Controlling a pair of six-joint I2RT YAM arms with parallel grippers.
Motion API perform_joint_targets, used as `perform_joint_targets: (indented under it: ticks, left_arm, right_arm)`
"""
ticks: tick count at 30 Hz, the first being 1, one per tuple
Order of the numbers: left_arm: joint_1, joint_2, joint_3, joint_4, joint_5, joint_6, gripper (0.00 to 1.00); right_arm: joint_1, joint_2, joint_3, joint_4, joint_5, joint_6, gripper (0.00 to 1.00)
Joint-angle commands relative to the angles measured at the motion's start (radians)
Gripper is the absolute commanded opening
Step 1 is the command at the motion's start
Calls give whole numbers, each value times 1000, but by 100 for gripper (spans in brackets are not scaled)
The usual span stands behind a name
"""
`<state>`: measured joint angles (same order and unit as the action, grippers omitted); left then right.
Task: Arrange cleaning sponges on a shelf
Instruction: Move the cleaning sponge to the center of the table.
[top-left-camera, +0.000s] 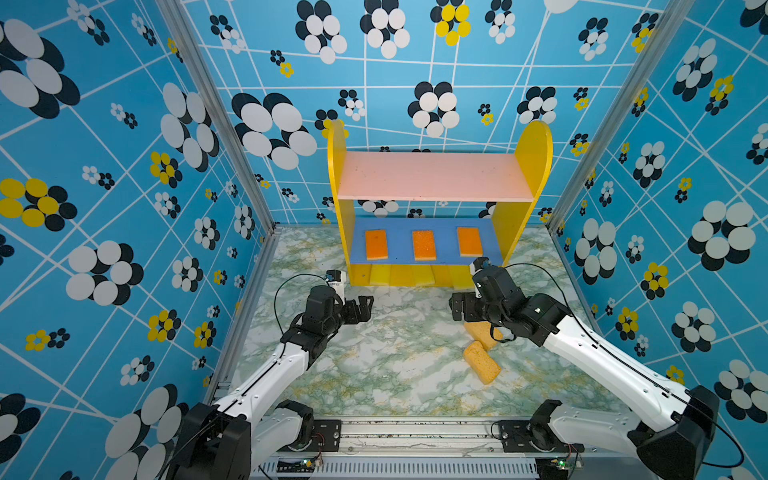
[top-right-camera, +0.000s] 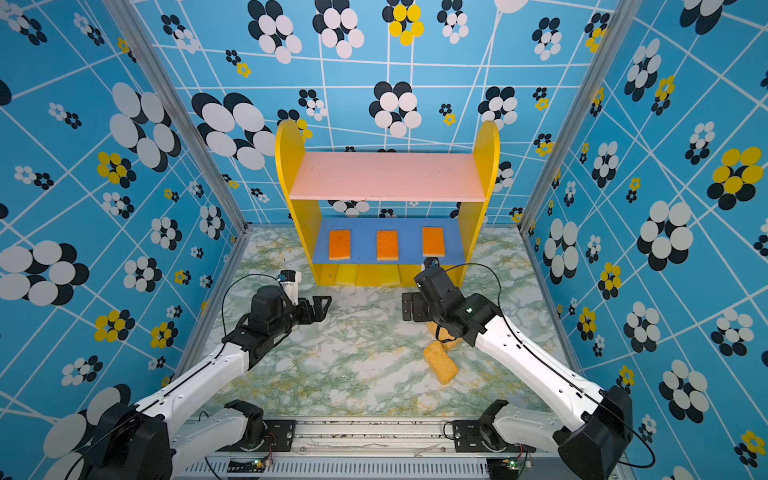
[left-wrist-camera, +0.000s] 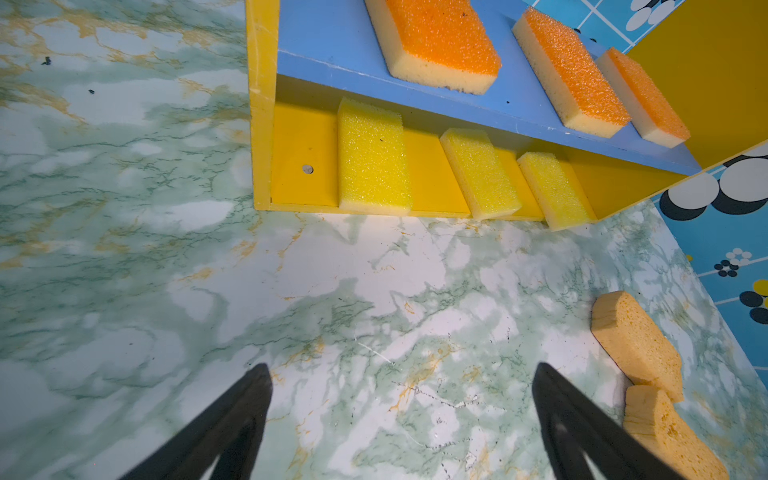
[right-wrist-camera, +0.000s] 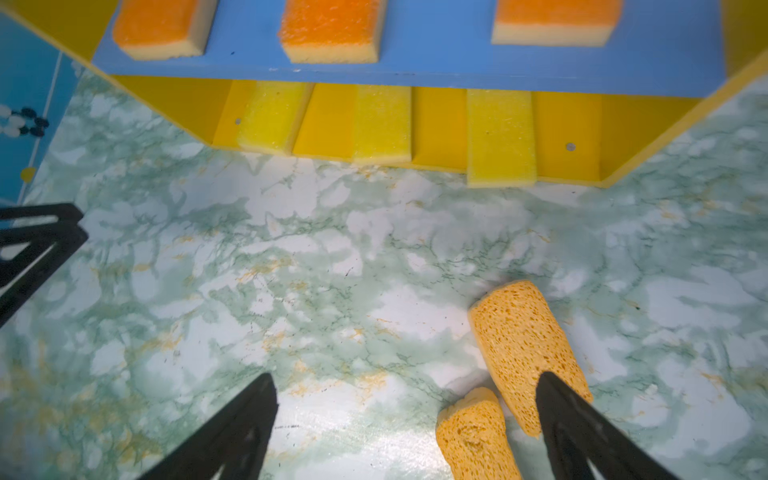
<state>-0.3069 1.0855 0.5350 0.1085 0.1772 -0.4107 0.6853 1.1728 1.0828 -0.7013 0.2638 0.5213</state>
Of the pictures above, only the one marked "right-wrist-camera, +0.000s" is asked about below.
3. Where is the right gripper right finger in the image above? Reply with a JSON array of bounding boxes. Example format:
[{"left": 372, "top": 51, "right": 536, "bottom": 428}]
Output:
[{"left": 536, "top": 371, "right": 677, "bottom": 480}]

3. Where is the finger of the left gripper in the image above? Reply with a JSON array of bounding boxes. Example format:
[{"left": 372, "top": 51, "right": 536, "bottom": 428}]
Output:
[{"left": 1, "top": 203, "right": 88, "bottom": 324}]

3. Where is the tan sponge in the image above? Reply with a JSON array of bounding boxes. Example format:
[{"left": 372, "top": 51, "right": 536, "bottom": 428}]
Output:
[
  {"left": 468, "top": 280, "right": 593, "bottom": 437},
  {"left": 436, "top": 387, "right": 522, "bottom": 480}
]

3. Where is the tan sponge front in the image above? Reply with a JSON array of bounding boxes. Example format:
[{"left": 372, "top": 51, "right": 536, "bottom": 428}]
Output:
[{"left": 436, "top": 387, "right": 522, "bottom": 480}]

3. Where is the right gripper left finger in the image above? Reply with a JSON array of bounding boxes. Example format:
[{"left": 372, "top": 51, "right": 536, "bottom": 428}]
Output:
[{"left": 142, "top": 373, "right": 278, "bottom": 479}]

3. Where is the orange sponge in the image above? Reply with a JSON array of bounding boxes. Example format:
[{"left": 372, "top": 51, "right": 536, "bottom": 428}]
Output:
[
  {"left": 278, "top": 0, "right": 387, "bottom": 64},
  {"left": 112, "top": 0, "right": 218, "bottom": 61},
  {"left": 491, "top": 0, "right": 623, "bottom": 47}
]

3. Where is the yellow sponge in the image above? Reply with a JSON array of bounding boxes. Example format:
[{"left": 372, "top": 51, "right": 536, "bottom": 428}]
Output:
[
  {"left": 236, "top": 81, "right": 315, "bottom": 156},
  {"left": 352, "top": 85, "right": 412, "bottom": 165},
  {"left": 466, "top": 89, "right": 538, "bottom": 188}
]

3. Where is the yellow shelf with coloured boards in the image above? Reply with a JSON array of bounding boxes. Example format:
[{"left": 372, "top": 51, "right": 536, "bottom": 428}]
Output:
[{"left": 1, "top": 1, "right": 767, "bottom": 188}]

